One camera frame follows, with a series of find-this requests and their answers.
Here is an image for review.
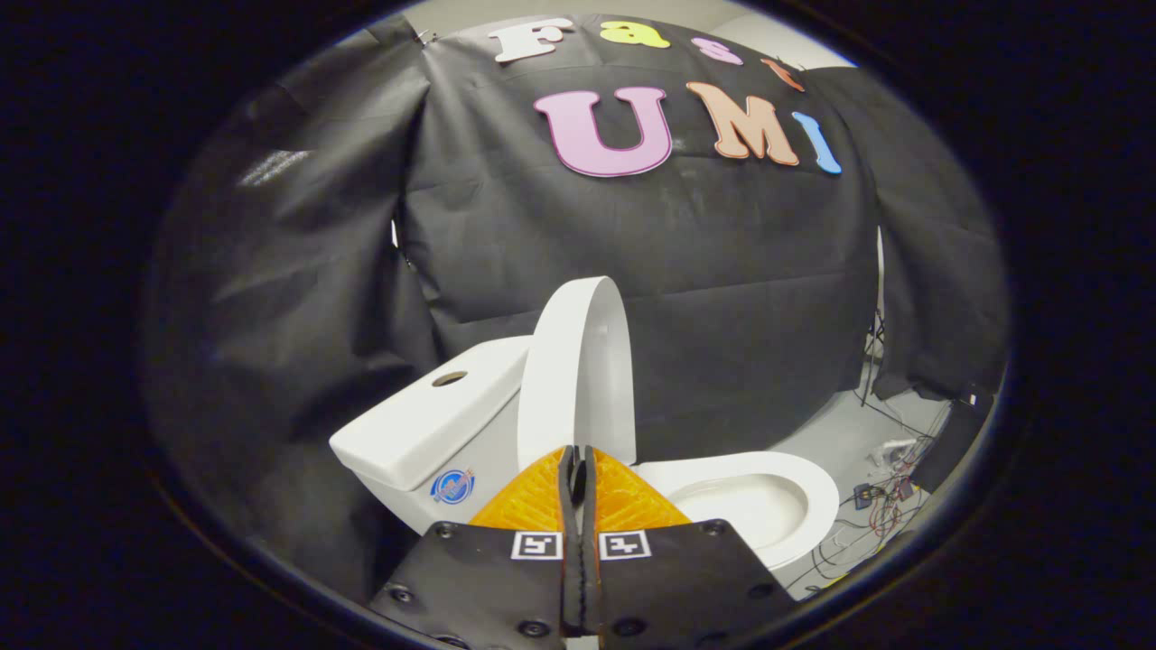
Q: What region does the white toilet lid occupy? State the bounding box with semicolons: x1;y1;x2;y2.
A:
517;275;638;469

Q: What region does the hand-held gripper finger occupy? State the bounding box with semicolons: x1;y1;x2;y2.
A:
579;444;796;650
368;444;580;650

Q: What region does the black box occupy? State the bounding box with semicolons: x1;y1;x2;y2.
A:
912;397;994;493

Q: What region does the tangle of floor cables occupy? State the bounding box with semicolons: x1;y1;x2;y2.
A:
786;397;949;597

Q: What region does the white toilet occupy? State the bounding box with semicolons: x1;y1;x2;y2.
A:
330;334;841;571

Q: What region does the backdrop support stand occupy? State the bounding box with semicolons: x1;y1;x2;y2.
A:
858;226;890;407

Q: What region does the black backdrop cloth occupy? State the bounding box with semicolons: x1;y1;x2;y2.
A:
144;11;1011;606

